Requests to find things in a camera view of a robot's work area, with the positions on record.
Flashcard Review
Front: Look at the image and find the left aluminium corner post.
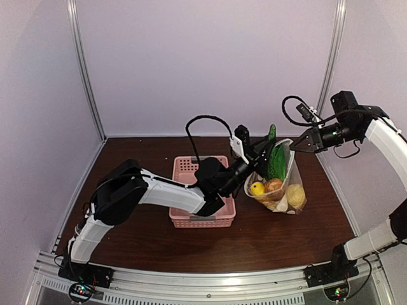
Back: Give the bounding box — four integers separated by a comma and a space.
66, 0, 107, 142

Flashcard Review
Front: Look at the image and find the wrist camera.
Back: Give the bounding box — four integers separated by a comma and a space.
296, 103, 322, 123
230, 125, 250, 165

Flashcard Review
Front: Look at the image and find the green bok choy toy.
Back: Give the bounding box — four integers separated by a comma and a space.
265, 144, 286, 181

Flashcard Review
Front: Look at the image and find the circuit board with leds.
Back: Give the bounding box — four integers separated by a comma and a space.
68, 283, 96, 303
324, 284, 350, 302

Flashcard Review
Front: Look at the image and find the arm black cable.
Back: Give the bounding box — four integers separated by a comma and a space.
185, 114, 233, 166
281, 95, 335, 126

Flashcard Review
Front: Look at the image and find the yellow lemon toy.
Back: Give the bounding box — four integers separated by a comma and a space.
250, 181, 265, 196

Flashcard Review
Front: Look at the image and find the right aluminium corner post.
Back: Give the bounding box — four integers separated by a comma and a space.
317, 0, 347, 114

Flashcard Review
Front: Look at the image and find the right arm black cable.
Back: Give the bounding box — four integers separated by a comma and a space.
281, 95, 335, 126

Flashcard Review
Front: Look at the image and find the pink perforated plastic basket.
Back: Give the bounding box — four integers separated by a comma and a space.
169, 156, 236, 229

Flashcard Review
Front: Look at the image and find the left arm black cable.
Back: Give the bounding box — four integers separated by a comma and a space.
185, 114, 233, 166

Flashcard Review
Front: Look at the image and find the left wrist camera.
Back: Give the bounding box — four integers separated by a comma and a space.
230, 125, 250, 165

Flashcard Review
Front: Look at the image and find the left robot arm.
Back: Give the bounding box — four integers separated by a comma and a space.
64, 136, 275, 282

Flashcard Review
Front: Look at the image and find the aluminium corner post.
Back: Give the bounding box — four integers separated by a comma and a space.
66, 0, 107, 142
317, 0, 347, 114

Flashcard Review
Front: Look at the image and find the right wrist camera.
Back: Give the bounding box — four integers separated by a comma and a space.
296, 103, 322, 123

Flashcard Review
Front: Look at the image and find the brown potato toy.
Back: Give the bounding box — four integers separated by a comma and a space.
264, 178, 283, 193

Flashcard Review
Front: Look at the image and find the left circuit board with LEDs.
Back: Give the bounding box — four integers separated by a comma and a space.
68, 283, 96, 303

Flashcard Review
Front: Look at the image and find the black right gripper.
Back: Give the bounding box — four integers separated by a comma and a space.
291, 119, 362, 153

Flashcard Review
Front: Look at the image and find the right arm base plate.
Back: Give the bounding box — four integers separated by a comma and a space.
303, 262, 359, 288

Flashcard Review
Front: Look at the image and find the right circuit board with LEDs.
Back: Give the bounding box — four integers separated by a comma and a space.
324, 284, 350, 302

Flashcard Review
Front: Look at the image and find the front aluminium frame rail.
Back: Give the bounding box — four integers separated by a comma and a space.
22, 252, 396, 304

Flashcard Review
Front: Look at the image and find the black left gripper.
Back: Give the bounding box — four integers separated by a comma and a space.
219, 135, 276, 197

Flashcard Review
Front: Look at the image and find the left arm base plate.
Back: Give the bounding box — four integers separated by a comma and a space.
58, 254, 114, 288

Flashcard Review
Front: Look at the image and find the clear zip top bag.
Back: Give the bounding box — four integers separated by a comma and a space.
244, 139, 307, 215

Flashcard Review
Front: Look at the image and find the dark green cucumber toy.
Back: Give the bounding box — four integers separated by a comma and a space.
268, 124, 277, 148

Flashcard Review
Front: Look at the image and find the pale yellow wrinkled fruit toy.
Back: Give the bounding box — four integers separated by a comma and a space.
286, 184, 306, 209

